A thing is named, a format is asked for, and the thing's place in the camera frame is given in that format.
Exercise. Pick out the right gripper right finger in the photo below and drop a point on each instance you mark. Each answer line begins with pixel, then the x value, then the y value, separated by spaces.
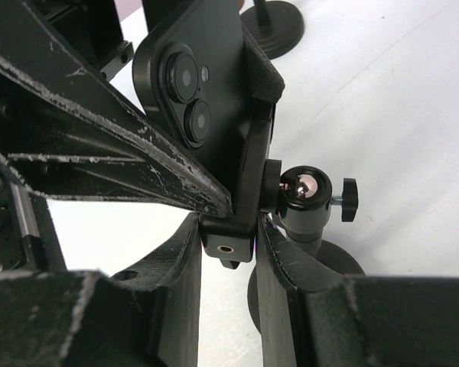
pixel 311 315

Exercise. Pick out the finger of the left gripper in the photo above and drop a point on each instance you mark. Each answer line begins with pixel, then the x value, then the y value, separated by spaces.
pixel 266 83
pixel 67 134

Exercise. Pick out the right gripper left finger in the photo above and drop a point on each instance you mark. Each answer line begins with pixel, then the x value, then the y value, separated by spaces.
pixel 146 315

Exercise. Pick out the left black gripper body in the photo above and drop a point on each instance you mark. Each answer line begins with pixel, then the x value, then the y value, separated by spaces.
pixel 86 37

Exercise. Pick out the black pole phone stand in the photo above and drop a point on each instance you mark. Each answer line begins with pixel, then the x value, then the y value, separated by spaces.
pixel 276 26
pixel 278 216

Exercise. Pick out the black phone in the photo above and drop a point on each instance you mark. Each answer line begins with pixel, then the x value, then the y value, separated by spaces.
pixel 191 79

